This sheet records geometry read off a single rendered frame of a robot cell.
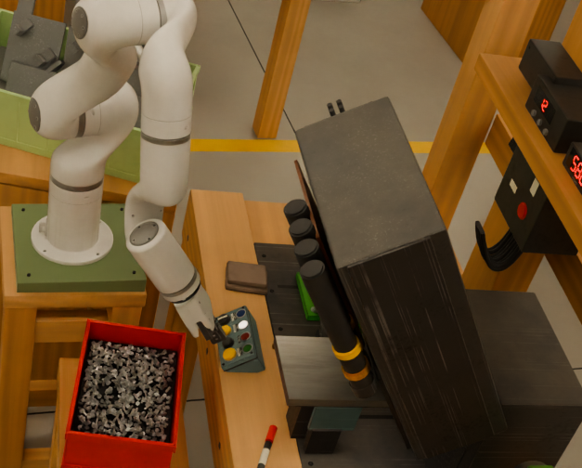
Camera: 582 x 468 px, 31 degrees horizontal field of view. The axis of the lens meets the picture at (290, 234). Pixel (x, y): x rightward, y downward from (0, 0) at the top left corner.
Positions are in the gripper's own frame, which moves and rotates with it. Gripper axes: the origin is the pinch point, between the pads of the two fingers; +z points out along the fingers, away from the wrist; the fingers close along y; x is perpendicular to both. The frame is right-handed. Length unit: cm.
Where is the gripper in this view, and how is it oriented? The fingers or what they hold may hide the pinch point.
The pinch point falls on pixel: (215, 333)
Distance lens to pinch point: 215.4
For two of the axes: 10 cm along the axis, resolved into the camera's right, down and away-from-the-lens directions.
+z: 3.8, 6.6, 6.5
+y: 1.7, 6.4, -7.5
